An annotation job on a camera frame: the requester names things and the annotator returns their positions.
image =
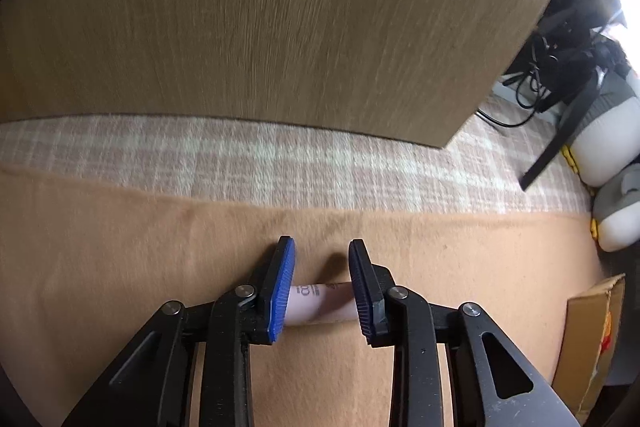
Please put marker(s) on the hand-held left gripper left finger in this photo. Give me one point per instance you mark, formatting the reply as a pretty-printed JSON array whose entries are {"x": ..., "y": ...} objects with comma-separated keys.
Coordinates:
[{"x": 280, "y": 292}]

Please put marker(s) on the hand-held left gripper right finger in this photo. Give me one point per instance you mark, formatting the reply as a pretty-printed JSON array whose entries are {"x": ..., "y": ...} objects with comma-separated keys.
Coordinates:
[{"x": 361, "y": 292}]

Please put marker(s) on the small pink bottle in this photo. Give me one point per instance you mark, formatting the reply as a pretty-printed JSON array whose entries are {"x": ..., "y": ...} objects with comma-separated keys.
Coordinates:
[{"x": 320, "y": 302}]

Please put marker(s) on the brown cardboard box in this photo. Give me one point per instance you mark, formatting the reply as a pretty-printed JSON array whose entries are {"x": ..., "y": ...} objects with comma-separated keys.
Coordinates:
[{"x": 590, "y": 347}]

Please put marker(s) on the plaid bedsheet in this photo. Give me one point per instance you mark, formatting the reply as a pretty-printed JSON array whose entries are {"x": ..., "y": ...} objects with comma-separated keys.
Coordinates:
[{"x": 300, "y": 167}]

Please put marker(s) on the brown blanket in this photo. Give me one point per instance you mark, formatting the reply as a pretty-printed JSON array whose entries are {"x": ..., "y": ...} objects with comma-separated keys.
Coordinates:
[{"x": 125, "y": 247}]

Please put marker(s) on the black tripod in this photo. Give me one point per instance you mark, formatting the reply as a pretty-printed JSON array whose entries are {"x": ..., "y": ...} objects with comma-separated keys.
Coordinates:
[{"x": 560, "y": 132}]

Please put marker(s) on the small penguin plush toy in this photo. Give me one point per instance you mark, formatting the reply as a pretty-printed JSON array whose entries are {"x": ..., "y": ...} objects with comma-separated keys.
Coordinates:
[{"x": 622, "y": 222}]

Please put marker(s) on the large wooden panel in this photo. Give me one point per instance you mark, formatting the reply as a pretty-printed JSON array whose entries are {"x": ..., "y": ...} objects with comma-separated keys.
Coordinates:
[{"x": 275, "y": 17}]

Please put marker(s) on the large penguin plush toy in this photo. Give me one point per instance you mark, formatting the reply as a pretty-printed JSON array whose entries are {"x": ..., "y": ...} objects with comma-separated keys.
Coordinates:
[{"x": 615, "y": 132}]

